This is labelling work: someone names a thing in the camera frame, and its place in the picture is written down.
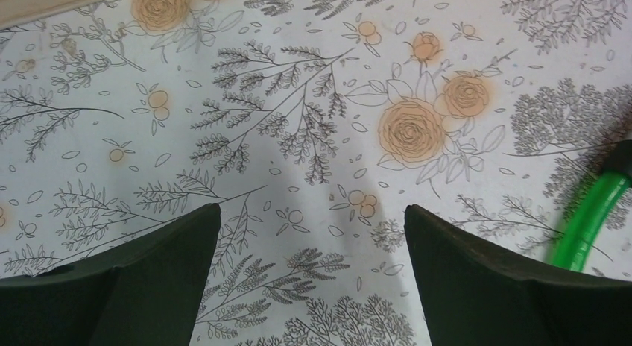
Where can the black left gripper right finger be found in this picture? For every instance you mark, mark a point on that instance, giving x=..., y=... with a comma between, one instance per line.
x=475, y=292

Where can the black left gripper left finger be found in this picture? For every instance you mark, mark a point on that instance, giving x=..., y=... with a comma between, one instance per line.
x=144, y=292

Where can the green cable lock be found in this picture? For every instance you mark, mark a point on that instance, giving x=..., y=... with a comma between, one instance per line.
x=586, y=222

